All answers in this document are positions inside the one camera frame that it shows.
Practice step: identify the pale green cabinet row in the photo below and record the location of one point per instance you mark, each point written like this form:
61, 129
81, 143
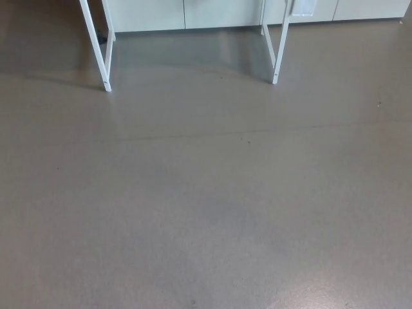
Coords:
225, 13

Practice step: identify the white metal desk leg frame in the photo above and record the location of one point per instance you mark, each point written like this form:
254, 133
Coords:
99, 54
280, 48

